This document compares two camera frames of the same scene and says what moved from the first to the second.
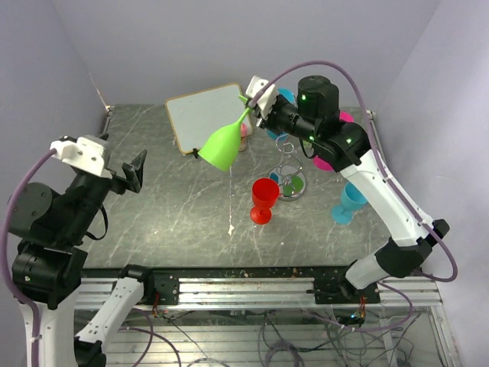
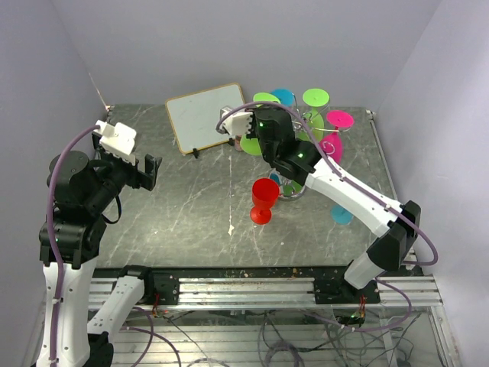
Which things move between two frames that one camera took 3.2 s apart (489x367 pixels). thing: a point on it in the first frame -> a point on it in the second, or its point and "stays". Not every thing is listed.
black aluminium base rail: [238, 287] stays
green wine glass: [221, 150] -> [250, 144]
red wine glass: [264, 193] stays
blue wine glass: [289, 95] stays
